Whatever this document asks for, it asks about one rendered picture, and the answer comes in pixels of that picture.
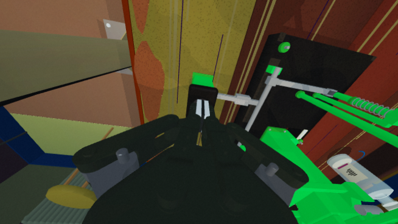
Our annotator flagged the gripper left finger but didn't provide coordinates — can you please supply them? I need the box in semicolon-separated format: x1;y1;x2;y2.
72;99;203;173

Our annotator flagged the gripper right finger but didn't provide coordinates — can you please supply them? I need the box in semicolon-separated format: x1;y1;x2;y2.
203;99;310;191

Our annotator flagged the grey cross beam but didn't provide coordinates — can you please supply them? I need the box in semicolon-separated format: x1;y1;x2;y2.
265;77;338;97

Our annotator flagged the yellow round pan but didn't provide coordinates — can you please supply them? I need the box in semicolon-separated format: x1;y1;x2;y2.
45;184;98;210

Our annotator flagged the long green lever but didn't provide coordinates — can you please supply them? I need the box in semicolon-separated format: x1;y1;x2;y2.
295;90;398;139
312;93;398;127

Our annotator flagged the black balance back panel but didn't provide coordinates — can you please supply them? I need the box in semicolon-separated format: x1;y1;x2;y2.
233;32;377;141

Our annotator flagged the green square button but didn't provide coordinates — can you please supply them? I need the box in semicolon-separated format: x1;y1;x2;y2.
192;72;215;88

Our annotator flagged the wooden rod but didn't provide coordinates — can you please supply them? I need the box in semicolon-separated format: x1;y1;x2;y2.
65;127;115;189

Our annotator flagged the small white tab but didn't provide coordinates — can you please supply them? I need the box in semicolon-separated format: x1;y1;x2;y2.
296;128;309;142

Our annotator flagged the grey rod with collar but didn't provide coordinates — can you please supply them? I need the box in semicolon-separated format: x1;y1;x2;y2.
216;92;260;107

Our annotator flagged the white labelled vial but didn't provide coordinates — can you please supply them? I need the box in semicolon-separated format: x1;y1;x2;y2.
326;153;395;200

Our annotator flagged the green round knob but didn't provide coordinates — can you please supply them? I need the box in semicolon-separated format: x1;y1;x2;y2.
278;41;292;54

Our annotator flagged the olive slab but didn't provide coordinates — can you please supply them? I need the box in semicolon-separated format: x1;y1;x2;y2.
0;29;133;107

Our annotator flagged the grey ribbed mat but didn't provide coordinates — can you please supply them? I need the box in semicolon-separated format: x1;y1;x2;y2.
21;170;96;224

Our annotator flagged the green rod with grey spring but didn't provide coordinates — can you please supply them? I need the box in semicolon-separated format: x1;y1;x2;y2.
332;89;398;128

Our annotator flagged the yellow and orange panel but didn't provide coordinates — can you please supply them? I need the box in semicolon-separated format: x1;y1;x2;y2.
127;0;257;124

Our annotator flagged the grey rounded cap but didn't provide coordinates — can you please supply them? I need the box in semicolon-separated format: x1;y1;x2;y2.
352;203;385;217

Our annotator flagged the grey upright post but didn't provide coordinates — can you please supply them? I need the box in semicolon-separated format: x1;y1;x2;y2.
237;69;281;147

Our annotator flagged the orange red post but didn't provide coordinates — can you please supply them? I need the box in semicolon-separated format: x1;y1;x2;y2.
120;0;145;126

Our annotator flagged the blue frame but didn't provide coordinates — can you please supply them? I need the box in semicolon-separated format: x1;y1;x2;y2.
0;105;80;169

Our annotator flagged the grey wall bracket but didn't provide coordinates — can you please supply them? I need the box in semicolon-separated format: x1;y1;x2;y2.
103;18;127;41

